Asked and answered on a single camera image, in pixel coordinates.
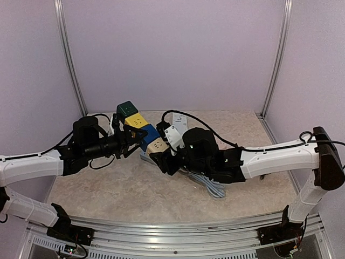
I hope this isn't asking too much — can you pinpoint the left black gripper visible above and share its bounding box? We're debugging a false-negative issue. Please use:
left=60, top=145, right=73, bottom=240
left=84, top=124, right=147, bottom=160

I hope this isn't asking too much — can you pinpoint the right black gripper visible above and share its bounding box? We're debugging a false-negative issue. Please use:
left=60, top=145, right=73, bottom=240
left=148, top=142, right=211, bottom=178

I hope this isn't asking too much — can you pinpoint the beige cube socket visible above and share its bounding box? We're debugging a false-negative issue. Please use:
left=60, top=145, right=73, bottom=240
left=146, top=137, right=169, bottom=155

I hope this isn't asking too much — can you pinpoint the blue cube socket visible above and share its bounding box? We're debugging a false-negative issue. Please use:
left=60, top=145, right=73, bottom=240
left=140, top=124, right=160, bottom=152

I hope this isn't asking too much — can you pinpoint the yellow cube socket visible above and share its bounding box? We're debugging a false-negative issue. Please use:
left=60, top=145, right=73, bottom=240
left=125, top=113, right=149, bottom=128

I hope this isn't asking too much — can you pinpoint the dark green cube socket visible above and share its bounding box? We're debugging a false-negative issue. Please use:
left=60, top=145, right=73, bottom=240
left=116, top=101, right=139, bottom=119

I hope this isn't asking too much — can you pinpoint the black power adapter with cable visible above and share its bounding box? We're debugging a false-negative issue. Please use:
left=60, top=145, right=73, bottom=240
left=260, top=174, right=270, bottom=180

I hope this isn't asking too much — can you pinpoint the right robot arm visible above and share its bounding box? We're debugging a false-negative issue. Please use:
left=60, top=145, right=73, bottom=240
left=147, top=119, right=344, bottom=240

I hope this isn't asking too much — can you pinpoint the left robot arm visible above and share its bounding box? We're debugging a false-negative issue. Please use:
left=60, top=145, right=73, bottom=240
left=1, top=114, right=147, bottom=240

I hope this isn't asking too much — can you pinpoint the light blue power strip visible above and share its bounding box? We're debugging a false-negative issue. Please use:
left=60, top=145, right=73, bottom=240
left=140, top=151, right=156, bottom=165

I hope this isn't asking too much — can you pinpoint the long white power strip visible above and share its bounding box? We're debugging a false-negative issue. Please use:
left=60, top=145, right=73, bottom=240
left=172, top=112, right=188, bottom=135

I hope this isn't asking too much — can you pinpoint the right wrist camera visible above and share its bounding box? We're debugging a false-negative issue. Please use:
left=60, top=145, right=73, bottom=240
left=156, top=121, right=185, bottom=156

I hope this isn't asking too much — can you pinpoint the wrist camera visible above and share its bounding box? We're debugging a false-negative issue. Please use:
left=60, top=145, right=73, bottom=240
left=108, top=113, right=120, bottom=136
left=156, top=121, right=185, bottom=156

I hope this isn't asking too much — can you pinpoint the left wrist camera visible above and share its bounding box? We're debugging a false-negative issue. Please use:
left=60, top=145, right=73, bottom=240
left=108, top=113, right=120, bottom=136

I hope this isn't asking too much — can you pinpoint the light blue coiled cable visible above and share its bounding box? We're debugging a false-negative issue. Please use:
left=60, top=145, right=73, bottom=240
left=185, top=172, right=226, bottom=200

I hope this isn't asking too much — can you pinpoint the aluminium front rail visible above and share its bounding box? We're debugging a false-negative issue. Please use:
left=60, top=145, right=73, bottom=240
left=19, top=213, right=335, bottom=258

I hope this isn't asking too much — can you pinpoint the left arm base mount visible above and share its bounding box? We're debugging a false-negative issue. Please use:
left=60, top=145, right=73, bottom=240
left=46, top=225, right=95, bottom=246

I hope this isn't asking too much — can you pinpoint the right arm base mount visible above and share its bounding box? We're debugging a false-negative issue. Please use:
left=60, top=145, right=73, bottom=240
left=257, top=223, right=303, bottom=245

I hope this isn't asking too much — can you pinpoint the left aluminium frame post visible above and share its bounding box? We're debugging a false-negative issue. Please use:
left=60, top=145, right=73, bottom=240
left=53, top=0, right=88, bottom=117

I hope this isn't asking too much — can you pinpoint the aluminium frame post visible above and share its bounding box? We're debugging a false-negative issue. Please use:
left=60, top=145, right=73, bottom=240
left=53, top=0, right=88, bottom=117
left=260, top=0, right=293, bottom=120

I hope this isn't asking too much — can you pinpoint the right aluminium frame post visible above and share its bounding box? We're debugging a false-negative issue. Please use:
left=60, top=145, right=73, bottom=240
left=260, top=0, right=293, bottom=120

